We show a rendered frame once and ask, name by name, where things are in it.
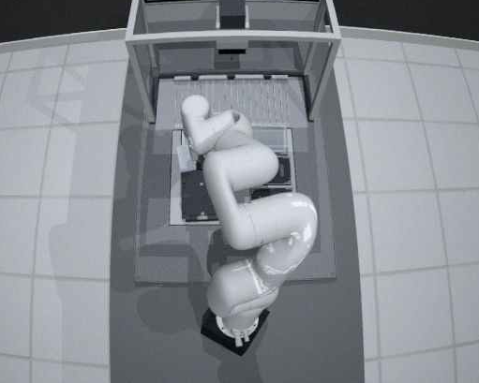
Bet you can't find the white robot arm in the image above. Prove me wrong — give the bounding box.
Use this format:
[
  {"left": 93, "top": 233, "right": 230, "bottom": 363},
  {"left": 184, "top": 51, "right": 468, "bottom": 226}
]
[{"left": 181, "top": 95, "right": 318, "bottom": 346}]

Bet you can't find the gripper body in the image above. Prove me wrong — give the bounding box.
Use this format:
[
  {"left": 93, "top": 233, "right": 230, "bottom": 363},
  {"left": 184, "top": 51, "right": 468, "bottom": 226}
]
[{"left": 187, "top": 140, "right": 208, "bottom": 161}]

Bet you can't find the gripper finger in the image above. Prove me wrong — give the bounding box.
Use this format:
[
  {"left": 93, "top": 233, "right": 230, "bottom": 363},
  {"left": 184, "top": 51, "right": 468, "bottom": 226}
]
[{"left": 196, "top": 155, "right": 205, "bottom": 170}]

